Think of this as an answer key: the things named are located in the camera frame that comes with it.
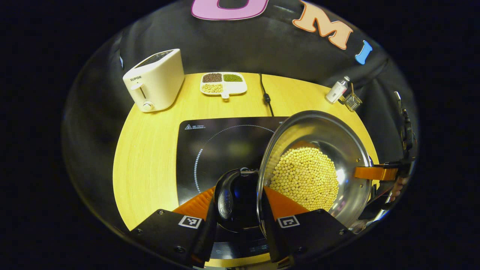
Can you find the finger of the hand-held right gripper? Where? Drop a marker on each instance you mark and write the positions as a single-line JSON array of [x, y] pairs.
[[403, 165], [377, 202]]

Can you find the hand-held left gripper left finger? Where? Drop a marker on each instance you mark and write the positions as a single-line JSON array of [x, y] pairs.
[[208, 232]]

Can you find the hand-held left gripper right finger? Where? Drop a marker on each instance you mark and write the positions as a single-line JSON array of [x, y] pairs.
[[270, 232]]

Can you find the black induction cooktop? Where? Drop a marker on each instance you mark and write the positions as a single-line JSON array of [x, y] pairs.
[[225, 142]]

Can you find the heap of yellow soybeans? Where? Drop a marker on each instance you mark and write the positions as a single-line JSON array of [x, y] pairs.
[[303, 180]]

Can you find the wooden stick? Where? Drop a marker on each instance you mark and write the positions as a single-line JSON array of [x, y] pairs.
[[352, 89]]

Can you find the small clear bottle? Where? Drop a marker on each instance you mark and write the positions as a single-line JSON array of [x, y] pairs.
[[336, 90]]

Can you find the white divided plate with beans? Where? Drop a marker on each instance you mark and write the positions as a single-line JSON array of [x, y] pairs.
[[234, 88]]

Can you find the white toaster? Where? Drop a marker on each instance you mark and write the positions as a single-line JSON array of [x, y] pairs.
[[157, 82]]

